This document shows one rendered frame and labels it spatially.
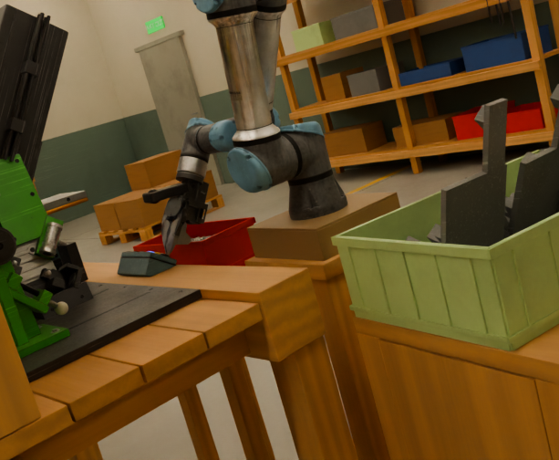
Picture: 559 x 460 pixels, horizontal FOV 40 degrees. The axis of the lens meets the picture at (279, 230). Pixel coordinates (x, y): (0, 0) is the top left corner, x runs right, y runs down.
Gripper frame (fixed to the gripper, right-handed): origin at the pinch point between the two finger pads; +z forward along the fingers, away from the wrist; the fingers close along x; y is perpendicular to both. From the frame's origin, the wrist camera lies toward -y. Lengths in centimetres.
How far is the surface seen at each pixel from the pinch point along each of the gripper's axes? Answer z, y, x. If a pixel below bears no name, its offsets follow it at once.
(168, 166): -183, 321, 574
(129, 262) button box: 4.9, -5.4, 7.0
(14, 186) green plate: -5.9, -36.6, 14.0
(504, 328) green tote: 12, 3, -99
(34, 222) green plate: 1.3, -30.5, 11.5
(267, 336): 19, -3, -50
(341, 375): 22, 35, -35
